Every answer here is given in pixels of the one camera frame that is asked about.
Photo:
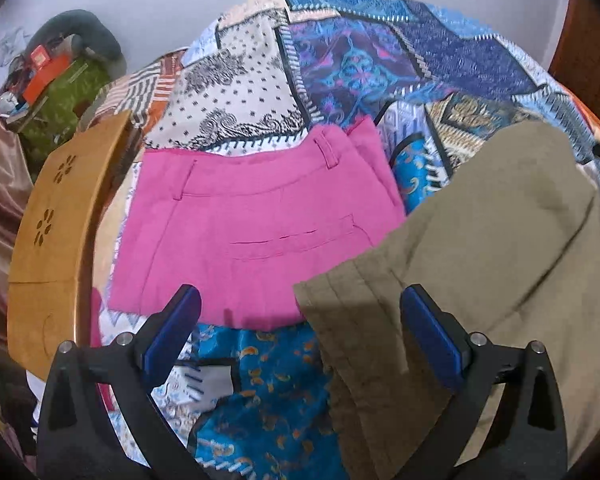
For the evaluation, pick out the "folded pink pants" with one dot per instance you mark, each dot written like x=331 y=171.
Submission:
x=244 y=230

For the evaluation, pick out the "khaki olive pants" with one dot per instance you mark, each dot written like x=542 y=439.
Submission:
x=511 y=248

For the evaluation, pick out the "green bag of clutter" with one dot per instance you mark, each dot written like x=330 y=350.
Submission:
x=47 y=92

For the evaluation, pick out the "brown wooden door frame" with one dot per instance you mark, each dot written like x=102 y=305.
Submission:
x=576 y=62

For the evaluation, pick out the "dark grey pillow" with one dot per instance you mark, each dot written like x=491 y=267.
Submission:
x=80 y=32

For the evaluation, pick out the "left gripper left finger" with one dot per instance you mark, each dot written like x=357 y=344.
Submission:
x=162 y=337

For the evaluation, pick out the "blue patchwork quilt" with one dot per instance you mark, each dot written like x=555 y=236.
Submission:
x=254 y=404

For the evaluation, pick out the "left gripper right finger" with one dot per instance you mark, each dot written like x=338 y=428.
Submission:
x=438 y=335

